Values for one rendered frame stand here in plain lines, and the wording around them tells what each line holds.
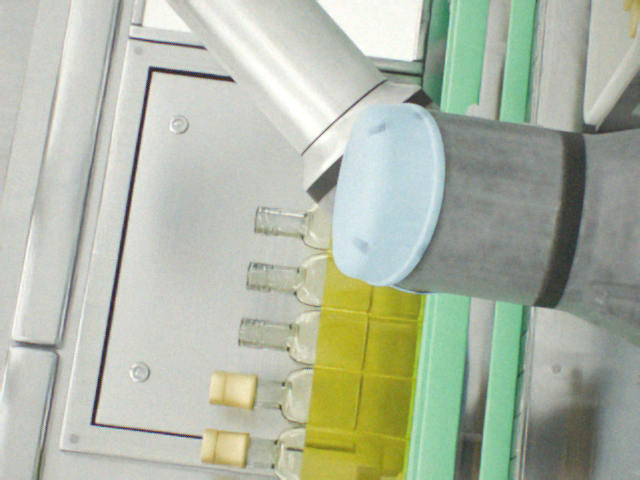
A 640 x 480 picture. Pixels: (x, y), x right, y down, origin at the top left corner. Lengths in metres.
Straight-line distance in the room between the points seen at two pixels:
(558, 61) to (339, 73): 0.47
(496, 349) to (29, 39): 0.71
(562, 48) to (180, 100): 0.44
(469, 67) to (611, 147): 0.57
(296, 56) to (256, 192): 0.57
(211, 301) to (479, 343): 0.37
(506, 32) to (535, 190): 0.63
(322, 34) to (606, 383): 0.44
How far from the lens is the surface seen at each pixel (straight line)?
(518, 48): 1.50
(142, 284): 1.58
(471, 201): 0.89
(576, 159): 0.91
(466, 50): 1.49
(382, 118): 0.91
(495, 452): 1.29
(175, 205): 1.60
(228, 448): 1.40
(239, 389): 1.41
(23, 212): 1.64
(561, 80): 1.47
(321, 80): 1.04
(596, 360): 1.31
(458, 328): 1.31
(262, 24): 1.05
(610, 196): 0.90
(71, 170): 1.62
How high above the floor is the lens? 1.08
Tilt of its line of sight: level
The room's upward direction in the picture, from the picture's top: 83 degrees counter-clockwise
